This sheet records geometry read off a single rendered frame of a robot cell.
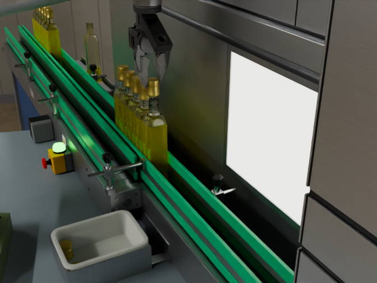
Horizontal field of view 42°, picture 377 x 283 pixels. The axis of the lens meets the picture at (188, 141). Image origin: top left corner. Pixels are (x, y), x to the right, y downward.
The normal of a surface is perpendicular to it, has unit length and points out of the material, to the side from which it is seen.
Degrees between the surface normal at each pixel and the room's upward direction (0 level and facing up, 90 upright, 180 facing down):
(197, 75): 90
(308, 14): 90
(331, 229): 90
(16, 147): 0
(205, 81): 90
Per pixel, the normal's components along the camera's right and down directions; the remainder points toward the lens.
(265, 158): -0.88, 0.21
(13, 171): 0.00, -0.89
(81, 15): 0.19, 0.44
